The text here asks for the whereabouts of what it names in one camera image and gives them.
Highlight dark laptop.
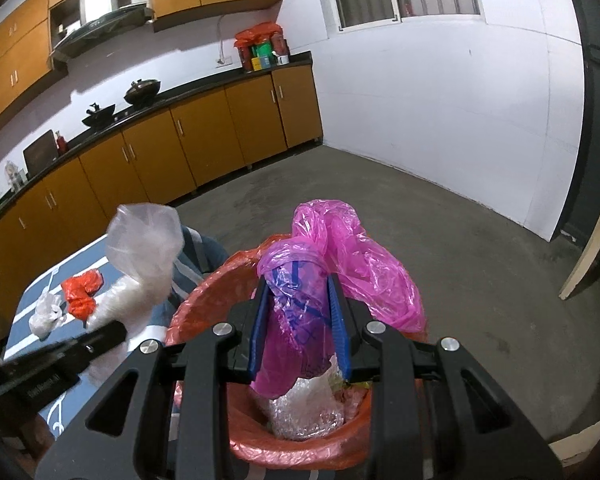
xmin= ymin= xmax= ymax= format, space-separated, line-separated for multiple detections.
xmin=22 ymin=129 xmax=58 ymax=177

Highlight red plastic bag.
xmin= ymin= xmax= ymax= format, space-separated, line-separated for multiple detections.
xmin=60 ymin=269 xmax=104 ymax=322

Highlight translucent white plastic bag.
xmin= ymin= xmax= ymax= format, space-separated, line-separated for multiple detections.
xmin=82 ymin=202 xmax=186 ymax=386

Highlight red plastic basket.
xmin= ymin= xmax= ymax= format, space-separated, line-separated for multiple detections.
xmin=166 ymin=247 xmax=431 ymax=471

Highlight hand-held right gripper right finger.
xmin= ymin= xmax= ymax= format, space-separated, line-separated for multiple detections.
xmin=327 ymin=272 xmax=563 ymax=480

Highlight blue striped tablecloth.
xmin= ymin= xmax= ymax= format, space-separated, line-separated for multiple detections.
xmin=0 ymin=225 xmax=231 ymax=443

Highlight pale wooden plank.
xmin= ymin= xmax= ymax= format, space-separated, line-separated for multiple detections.
xmin=559 ymin=160 xmax=600 ymax=301

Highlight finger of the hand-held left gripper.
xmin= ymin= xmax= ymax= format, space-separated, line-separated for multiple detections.
xmin=67 ymin=321 xmax=129 ymax=363

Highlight steel range hood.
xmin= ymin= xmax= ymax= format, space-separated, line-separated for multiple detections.
xmin=50 ymin=0 xmax=153 ymax=58

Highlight black bowl on counter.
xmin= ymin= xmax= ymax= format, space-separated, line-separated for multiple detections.
xmin=81 ymin=103 xmax=117 ymax=128

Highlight magenta plastic bag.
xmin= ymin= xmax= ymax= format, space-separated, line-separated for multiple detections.
xmin=250 ymin=200 xmax=427 ymax=401

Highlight clear crinkled plastic bag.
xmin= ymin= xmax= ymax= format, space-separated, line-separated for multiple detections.
xmin=267 ymin=355 xmax=348 ymax=442

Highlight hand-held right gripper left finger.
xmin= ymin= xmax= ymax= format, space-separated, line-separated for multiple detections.
xmin=35 ymin=275 xmax=271 ymax=480

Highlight small white plastic bag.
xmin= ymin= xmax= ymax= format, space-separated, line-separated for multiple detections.
xmin=28 ymin=291 xmax=66 ymax=340

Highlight dark door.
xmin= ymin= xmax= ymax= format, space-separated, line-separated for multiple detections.
xmin=555 ymin=0 xmax=600 ymax=246

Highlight green box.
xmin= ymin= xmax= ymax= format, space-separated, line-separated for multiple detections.
xmin=250 ymin=42 xmax=273 ymax=71

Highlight black kitchen countertop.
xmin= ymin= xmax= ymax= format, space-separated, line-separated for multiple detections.
xmin=0 ymin=51 xmax=313 ymax=241

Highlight clear jar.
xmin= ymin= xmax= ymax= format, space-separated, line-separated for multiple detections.
xmin=4 ymin=160 xmax=27 ymax=191

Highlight red bag of groceries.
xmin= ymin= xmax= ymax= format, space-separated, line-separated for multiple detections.
xmin=234 ymin=22 xmax=291 ymax=71

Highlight brown lower kitchen cabinets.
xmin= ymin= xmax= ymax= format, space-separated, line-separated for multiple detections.
xmin=0 ymin=65 xmax=325 ymax=321

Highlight dark wok with lid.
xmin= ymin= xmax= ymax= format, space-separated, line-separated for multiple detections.
xmin=124 ymin=79 xmax=162 ymax=106

